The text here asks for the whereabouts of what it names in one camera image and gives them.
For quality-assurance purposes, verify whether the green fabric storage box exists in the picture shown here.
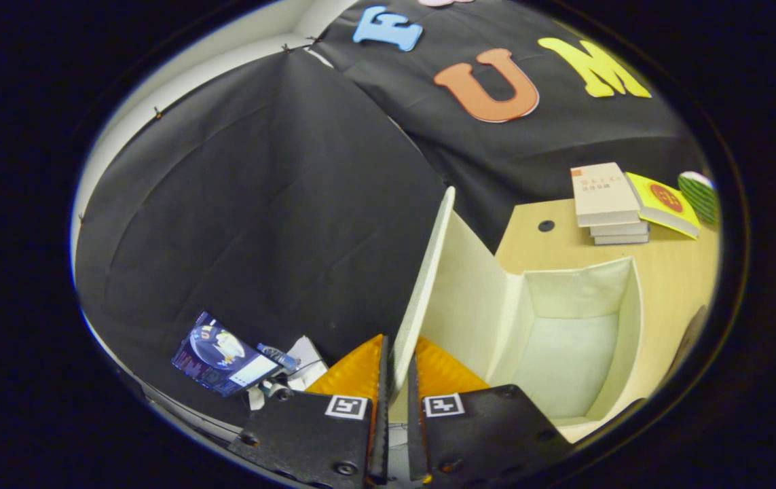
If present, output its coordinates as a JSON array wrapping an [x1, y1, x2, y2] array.
[[388, 187, 644, 443]]

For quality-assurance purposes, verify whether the watermelon slice plush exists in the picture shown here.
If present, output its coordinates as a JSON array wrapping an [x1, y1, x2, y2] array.
[[677, 171, 720, 228]]

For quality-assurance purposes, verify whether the yellow book with red circle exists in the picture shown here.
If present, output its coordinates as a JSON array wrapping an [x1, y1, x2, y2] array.
[[624, 172, 702, 240]]

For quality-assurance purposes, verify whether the blue printed box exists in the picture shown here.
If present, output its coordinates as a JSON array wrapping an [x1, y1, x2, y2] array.
[[172, 311, 283, 398]]

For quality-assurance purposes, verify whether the black backdrop cloth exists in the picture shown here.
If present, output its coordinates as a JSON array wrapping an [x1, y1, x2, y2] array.
[[74, 0, 701, 429]]

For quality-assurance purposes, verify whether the white book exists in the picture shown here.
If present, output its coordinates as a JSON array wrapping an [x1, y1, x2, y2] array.
[[589, 220, 650, 238], [593, 232, 650, 246]]

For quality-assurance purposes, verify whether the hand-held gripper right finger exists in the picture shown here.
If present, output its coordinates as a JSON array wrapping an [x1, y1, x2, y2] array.
[[407, 338, 573, 486]]

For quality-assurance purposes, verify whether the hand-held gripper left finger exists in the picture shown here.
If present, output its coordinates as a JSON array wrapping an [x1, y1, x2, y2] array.
[[228, 333, 390, 486]]

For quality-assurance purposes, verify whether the white paper sheet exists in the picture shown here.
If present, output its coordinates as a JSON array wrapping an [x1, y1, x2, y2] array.
[[284, 336, 329, 392]]

